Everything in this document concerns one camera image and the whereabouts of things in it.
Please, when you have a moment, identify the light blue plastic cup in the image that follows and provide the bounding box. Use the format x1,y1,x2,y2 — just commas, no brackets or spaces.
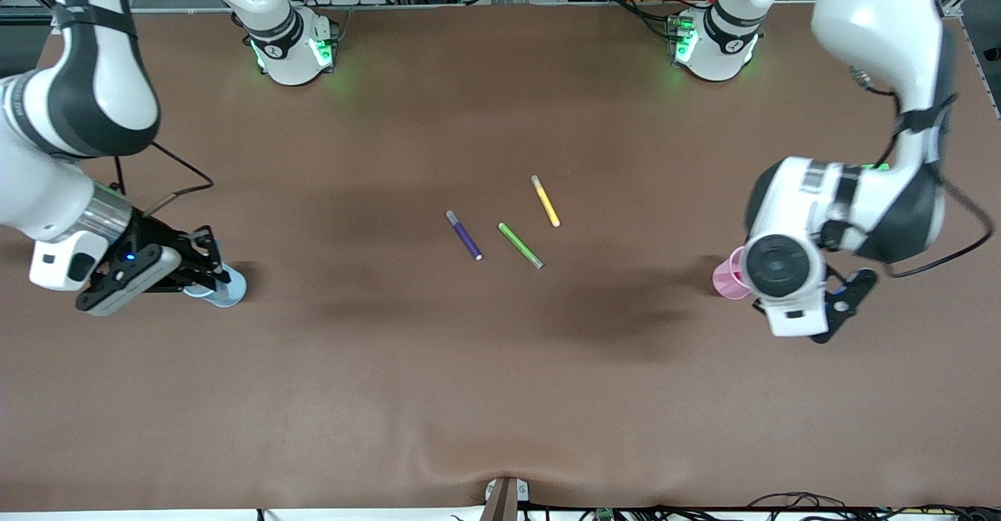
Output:
182,265,248,308

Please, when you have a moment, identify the purple marker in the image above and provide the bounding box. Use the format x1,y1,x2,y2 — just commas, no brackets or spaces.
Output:
445,210,484,262

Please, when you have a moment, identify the green marker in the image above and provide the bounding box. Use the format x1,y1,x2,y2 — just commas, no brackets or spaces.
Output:
497,222,545,271

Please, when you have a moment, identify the yellow marker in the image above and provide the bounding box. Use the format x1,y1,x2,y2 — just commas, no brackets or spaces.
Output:
530,174,561,228

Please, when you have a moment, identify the pink plastic cup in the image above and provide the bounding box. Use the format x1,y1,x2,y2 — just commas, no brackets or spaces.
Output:
712,246,753,301

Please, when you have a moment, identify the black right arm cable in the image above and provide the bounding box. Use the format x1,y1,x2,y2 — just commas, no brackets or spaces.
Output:
113,142,216,217

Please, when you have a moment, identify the post with metal bracket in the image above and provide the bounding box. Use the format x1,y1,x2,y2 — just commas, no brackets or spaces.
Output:
479,476,531,521

